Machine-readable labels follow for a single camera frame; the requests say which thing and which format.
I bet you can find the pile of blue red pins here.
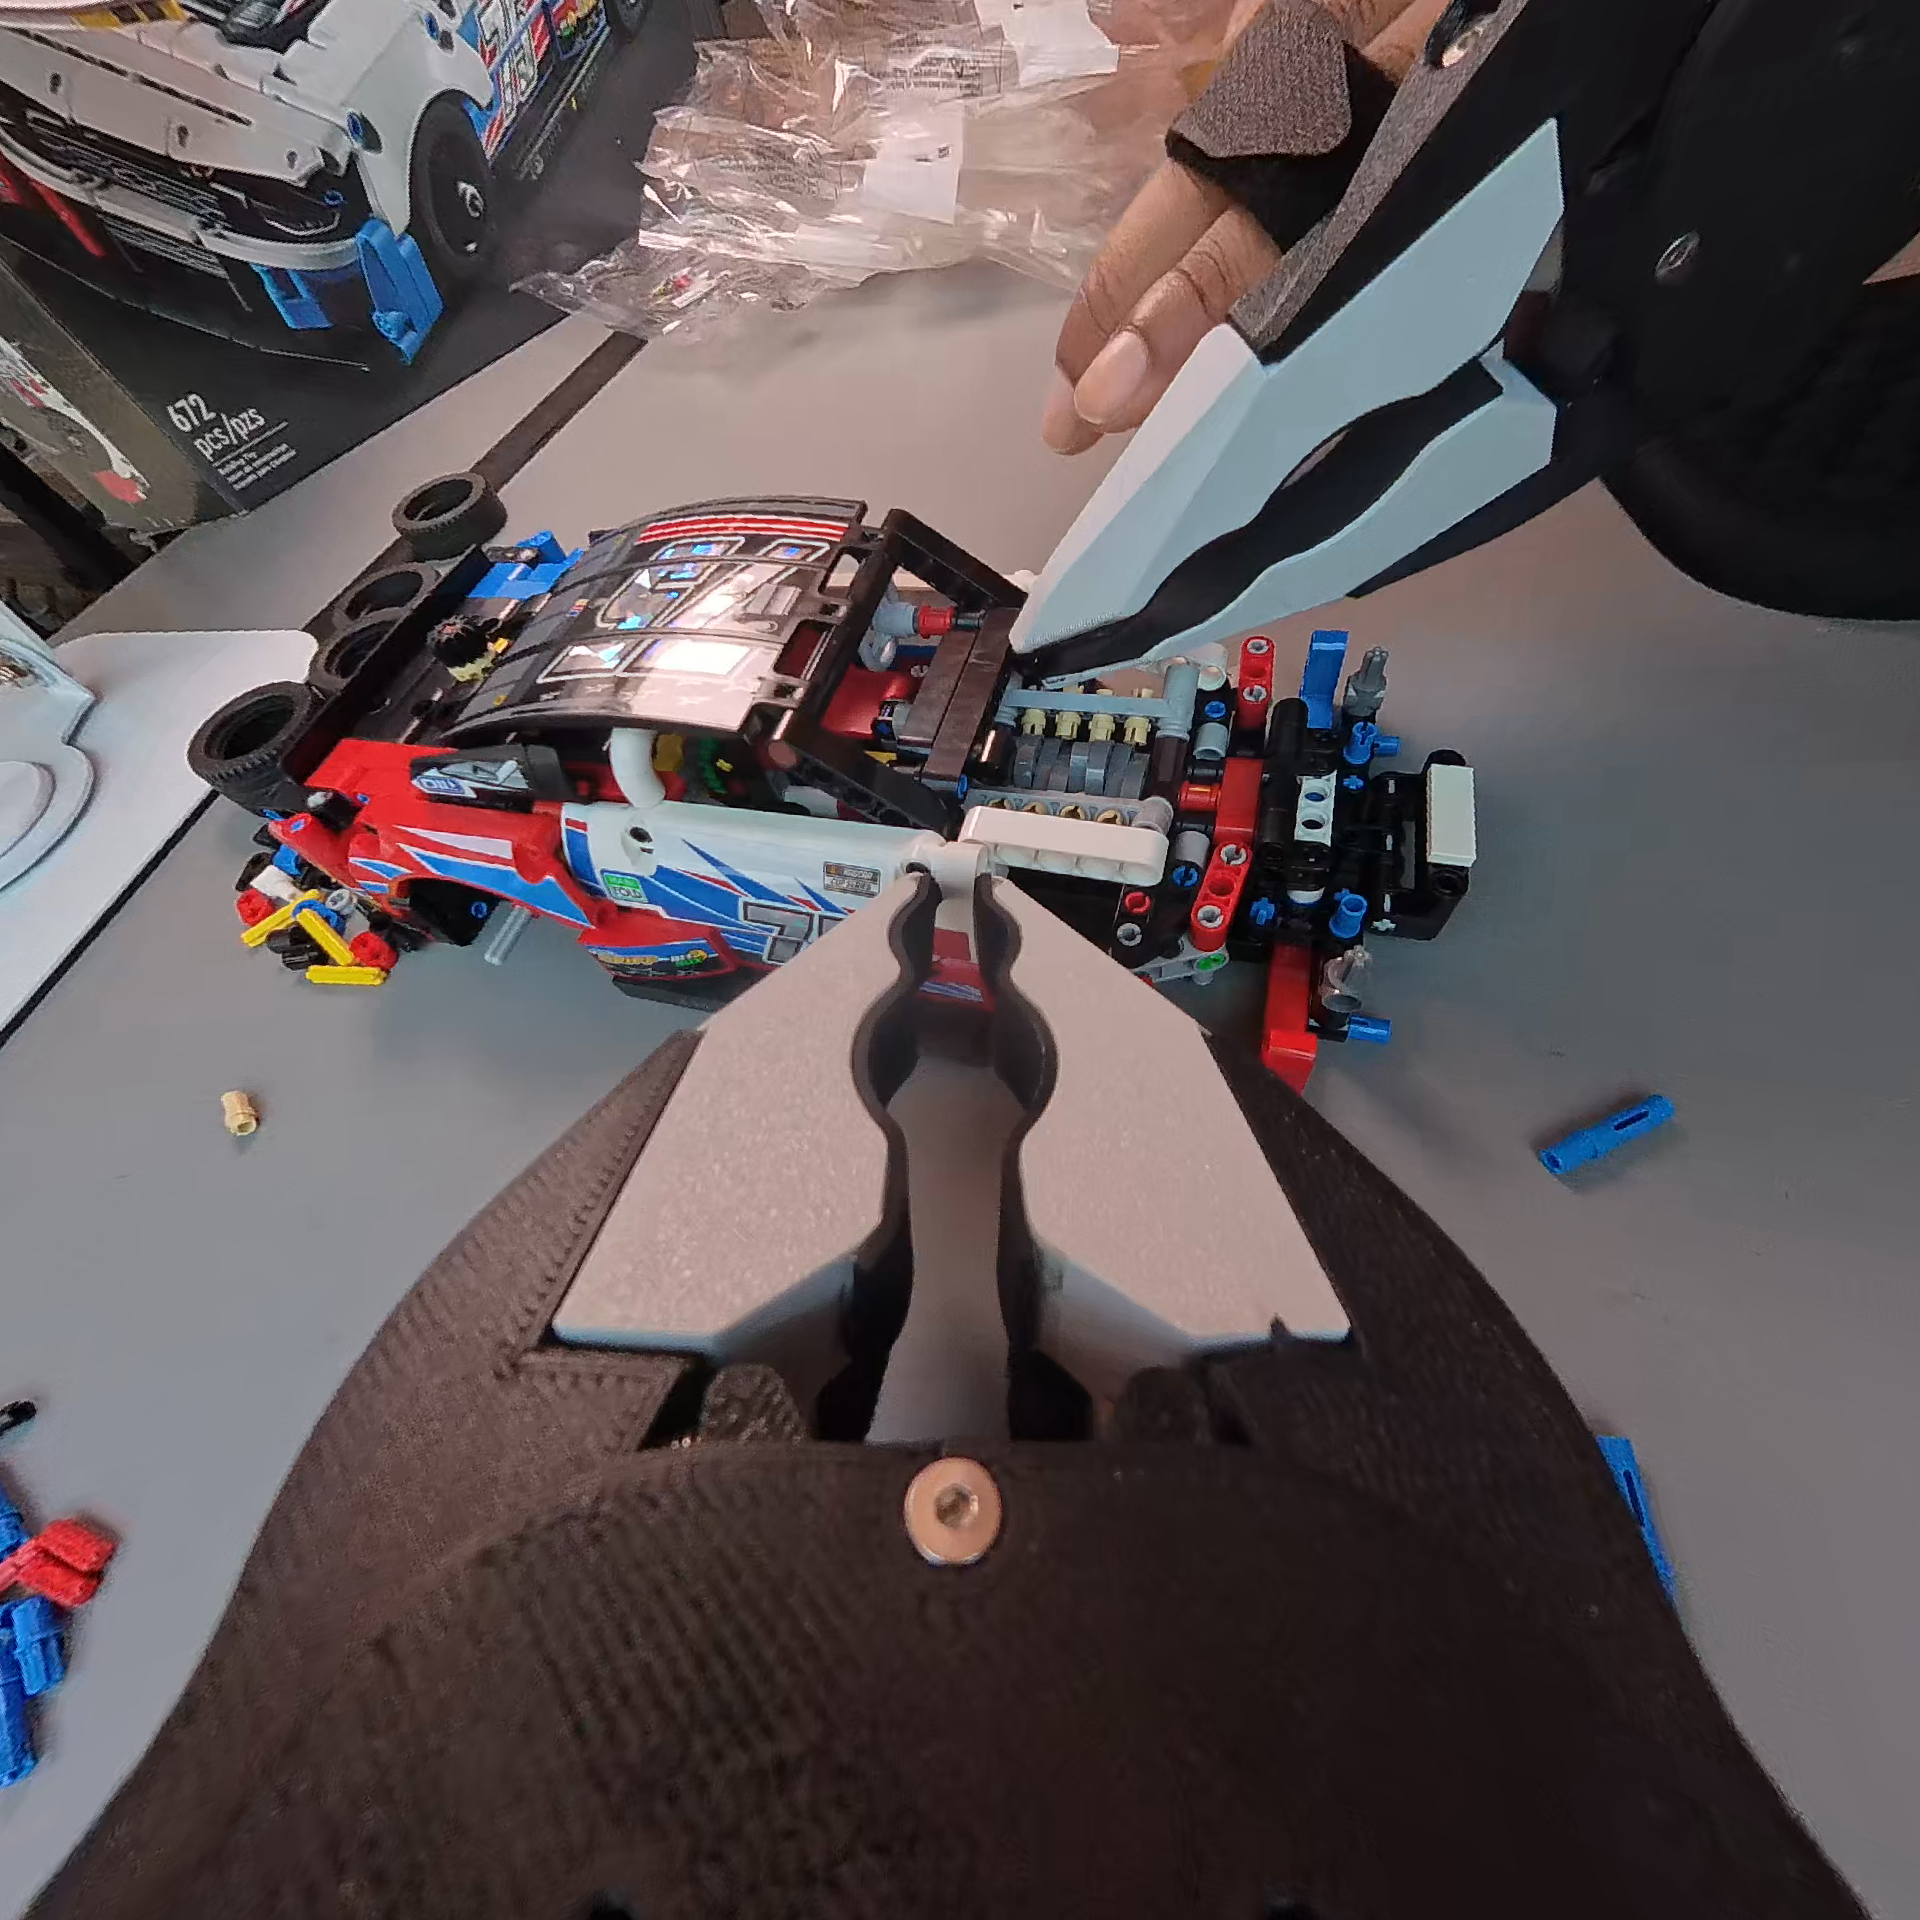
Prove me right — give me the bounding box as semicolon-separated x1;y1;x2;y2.
0;1398;120;1790

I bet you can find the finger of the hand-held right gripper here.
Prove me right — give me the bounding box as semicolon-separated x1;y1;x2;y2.
1152;362;1566;673
1008;118;1572;668

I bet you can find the white book stand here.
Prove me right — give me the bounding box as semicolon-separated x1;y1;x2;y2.
0;626;313;1043

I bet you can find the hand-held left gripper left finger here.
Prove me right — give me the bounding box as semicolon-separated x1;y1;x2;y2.
552;874;945;1444

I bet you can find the clear plastic bag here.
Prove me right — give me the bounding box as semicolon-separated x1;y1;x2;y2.
656;0;1177;159
513;118;1114;343

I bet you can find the grey desk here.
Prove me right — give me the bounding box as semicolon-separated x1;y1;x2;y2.
0;292;1920;1920

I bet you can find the toy car set box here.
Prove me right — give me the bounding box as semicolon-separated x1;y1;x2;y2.
0;0;708;530

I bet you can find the black chair armrest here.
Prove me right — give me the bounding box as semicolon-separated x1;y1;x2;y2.
1594;434;1920;625

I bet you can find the toy brick race car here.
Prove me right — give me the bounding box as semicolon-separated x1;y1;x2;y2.
246;496;1483;1100

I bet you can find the person's right hand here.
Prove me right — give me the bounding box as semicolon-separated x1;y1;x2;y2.
1042;0;1446;461

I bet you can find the long blue brick pin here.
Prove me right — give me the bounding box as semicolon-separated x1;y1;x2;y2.
1534;1092;1683;1180

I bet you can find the pile of small loose bricks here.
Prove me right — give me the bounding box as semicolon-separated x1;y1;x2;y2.
235;836;401;991

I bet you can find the black rubber toy tyre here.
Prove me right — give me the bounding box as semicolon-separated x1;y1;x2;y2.
184;678;323;806
330;560;447;626
390;469;505;563
304;613;401;701

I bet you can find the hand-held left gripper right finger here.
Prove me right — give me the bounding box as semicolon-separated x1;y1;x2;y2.
974;874;1357;1444

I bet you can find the blue brick connector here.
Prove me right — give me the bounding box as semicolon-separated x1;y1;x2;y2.
1594;1433;1683;1605

